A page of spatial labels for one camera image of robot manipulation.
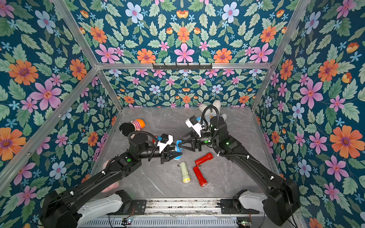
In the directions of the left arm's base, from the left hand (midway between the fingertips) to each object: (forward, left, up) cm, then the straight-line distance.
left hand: (181, 150), depth 66 cm
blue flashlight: (-1, +2, +4) cm, 4 cm away
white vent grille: (-26, 0, -27) cm, 38 cm away
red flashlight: (+7, -16, -23) cm, 29 cm away
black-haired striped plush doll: (+29, +39, -18) cm, 51 cm away
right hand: (+3, -1, +5) cm, 6 cm away
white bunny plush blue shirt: (+43, -23, -22) cm, 53 cm away
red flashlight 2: (-8, -10, -24) cm, 27 cm away
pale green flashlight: (-5, -1, -24) cm, 24 cm away
